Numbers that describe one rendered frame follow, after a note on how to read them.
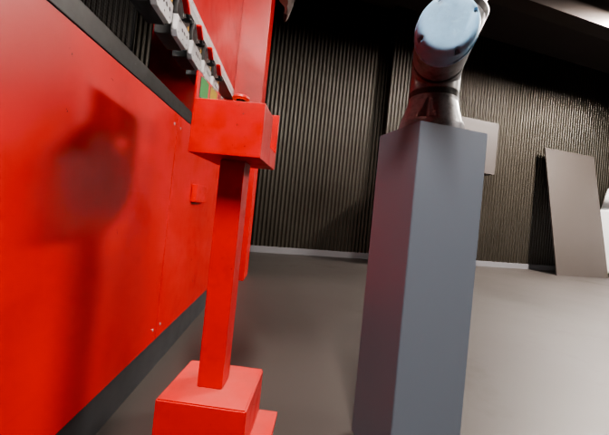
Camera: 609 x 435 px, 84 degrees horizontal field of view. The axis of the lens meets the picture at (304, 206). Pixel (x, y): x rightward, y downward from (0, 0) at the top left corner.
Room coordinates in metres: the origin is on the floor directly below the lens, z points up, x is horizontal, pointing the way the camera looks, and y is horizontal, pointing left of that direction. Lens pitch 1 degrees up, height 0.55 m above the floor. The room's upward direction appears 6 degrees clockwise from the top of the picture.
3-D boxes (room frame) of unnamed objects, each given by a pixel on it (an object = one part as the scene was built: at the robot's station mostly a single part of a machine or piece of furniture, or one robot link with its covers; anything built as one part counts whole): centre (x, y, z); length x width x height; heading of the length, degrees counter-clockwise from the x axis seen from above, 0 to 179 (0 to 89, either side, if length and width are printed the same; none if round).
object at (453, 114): (0.84, -0.29, 0.82); 0.15 x 0.15 x 0.10
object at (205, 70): (1.75, 0.61, 1.26); 0.15 x 0.09 x 0.17; 3
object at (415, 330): (0.84, -0.29, 0.39); 0.18 x 0.18 x 0.78; 16
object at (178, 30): (1.35, 0.59, 1.26); 0.15 x 0.09 x 0.17; 3
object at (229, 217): (0.84, 0.18, 0.39); 0.06 x 0.06 x 0.54; 86
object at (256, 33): (2.64, 0.83, 1.15); 0.85 x 0.25 x 2.30; 93
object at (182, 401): (0.83, 0.15, 0.06); 0.25 x 0.20 x 0.12; 86
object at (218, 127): (0.84, 0.18, 0.75); 0.20 x 0.16 x 0.18; 176
